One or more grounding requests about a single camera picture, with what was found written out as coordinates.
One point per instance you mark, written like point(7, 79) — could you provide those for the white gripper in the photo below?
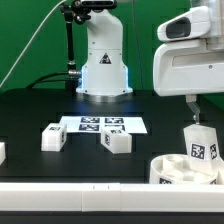
point(191, 58)

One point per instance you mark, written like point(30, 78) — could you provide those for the white round stool seat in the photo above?
point(175, 169)

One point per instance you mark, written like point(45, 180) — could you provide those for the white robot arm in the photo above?
point(104, 75)

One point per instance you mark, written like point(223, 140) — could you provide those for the paper sheet with tags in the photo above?
point(94, 124)

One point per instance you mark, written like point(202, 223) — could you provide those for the white block at left edge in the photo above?
point(2, 152)

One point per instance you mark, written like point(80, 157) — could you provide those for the white front fence rail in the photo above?
point(90, 197)

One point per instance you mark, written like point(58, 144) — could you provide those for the black camera stand pole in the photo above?
point(69, 43)

